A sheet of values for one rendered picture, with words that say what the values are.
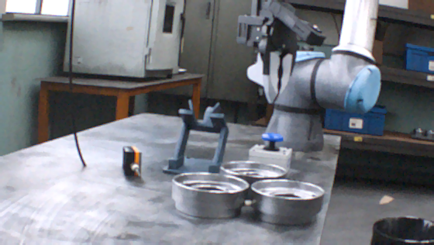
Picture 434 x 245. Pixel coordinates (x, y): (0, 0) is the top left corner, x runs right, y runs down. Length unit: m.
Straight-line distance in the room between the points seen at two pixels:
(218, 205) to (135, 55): 2.39
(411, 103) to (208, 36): 1.88
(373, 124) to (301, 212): 3.62
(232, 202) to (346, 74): 0.59
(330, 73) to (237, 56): 3.42
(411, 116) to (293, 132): 3.60
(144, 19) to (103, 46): 0.29
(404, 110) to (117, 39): 2.70
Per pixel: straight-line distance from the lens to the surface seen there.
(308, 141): 1.33
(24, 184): 0.85
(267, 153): 1.03
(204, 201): 0.75
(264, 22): 0.99
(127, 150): 0.96
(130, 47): 3.11
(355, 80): 1.25
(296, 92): 1.33
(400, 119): 4.87
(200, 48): 4.75
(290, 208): 0.75
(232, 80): 4.69
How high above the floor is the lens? 1.03
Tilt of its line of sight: 8 degrees down
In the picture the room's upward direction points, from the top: 5 degrees clockwise
